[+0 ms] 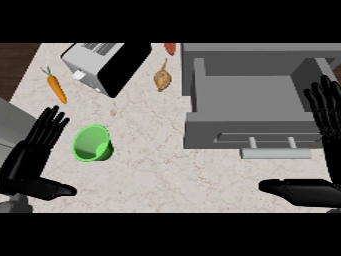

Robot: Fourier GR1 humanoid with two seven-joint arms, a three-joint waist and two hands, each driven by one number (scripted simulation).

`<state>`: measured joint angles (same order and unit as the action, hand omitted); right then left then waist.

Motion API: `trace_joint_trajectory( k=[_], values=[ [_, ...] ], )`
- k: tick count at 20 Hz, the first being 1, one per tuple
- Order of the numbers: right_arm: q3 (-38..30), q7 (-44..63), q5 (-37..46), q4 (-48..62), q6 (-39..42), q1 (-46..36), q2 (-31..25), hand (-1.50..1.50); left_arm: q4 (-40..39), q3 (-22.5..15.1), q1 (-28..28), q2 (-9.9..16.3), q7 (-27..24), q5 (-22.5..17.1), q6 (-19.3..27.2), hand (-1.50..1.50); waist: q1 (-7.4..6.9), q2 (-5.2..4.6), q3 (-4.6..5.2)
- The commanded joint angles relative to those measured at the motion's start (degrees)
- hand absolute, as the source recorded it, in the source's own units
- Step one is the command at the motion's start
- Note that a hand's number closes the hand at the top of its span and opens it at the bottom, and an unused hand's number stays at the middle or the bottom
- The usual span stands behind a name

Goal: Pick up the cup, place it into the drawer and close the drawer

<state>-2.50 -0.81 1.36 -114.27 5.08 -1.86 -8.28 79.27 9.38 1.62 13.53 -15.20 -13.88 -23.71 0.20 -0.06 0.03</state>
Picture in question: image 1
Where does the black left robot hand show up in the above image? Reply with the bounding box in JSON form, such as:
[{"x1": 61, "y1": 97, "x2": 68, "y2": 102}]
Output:
[{"x1": 0, "y1": 105, "x2": 79, "y2": 201}]

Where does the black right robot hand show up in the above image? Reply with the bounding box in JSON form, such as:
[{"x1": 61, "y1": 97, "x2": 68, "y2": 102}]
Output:
[{"x1": 257, "y1": 74, "x2": 341, "y2": 208}]

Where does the green cup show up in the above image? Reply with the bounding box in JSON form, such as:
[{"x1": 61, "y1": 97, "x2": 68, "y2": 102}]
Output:
[{"x1": 71, "y1": 123, "x2": 115, "y2": 163}]

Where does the grey open drawer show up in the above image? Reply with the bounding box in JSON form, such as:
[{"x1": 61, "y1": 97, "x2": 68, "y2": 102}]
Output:
[{"x1": 182, "y1": 57, "x2": 341, "y2": 150}]

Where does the grey appliance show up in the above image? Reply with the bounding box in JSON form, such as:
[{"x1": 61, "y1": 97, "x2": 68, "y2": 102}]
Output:
[{"x1": 0, "y1": 86, "x2": 39, "y2": 173}]

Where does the orange carrot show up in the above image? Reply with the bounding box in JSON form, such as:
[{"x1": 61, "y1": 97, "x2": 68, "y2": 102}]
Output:
[{"x1": 40, "y1": 66, "x2": 70, "y2": 105}]

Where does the grey cabinet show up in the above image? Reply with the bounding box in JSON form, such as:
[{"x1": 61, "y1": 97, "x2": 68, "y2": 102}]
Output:
[{"x1": 180, "y1": 42, "x2": 341, "y2": 98}]

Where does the white and black toaster oven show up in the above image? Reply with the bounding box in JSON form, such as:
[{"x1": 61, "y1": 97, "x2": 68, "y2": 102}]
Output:
[{"x1": 61, "y1": 42, "x2": 154, "y2": 99}]

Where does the tan garlic bulb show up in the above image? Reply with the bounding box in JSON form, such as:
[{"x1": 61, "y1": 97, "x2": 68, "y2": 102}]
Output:
[{"x1": 152, "y1": 57, "x2": 173, "y2": 93}]

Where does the red-orange vegetable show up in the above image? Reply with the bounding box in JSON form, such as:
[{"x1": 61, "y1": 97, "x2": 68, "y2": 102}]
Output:
[{"x1": 163, "y1": 42, "x2": 178, "y2": 57}]

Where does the pale grey drawer handle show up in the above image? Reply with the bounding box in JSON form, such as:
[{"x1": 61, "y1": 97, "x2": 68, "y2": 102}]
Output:
[{"x1": 240, "y1": 136, "x2": 312, "y2": 160}]

